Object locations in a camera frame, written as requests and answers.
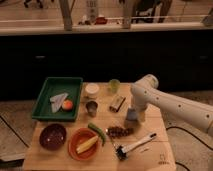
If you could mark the yellow corn cob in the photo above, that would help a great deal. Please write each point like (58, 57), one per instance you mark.
(87, 144)

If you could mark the orange fruit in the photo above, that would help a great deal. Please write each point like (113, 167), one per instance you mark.
(67, 105)

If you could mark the dark purple bowl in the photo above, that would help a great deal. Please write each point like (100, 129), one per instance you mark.
(53, 137)

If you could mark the green okra pod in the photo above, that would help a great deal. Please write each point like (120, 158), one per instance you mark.
(98, 131)

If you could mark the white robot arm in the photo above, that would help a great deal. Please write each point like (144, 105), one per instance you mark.
(145, 91)

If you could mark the white black dish brush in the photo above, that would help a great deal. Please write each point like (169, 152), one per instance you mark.
(122, 151)

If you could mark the wooden post left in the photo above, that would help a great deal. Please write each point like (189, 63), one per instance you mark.
(66, 15)

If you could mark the wooden post right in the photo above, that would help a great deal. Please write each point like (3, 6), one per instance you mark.
(127, 13)

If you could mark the green plastic tray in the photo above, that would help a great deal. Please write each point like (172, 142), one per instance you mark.
(54, 92)

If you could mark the metal cup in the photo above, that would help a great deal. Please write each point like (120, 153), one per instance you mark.
(91, 107)

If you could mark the grey blue gripper body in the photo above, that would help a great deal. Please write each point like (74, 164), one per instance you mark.
(131, 114)

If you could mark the orange plate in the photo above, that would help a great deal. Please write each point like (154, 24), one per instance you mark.
(79, 136)

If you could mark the grey folded cloth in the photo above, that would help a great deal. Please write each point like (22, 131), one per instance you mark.
(57, 101)

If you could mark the brown grape bunch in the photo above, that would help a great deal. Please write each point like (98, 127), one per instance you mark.
(117, 132)

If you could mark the wooden post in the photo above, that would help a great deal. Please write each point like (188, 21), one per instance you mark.
(127, 13)
(66, 15)

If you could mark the green translucent cup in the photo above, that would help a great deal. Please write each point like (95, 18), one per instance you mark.
(114, 85)

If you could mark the brown yellow sponge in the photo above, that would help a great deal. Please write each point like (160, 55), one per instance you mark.
(116, 104)

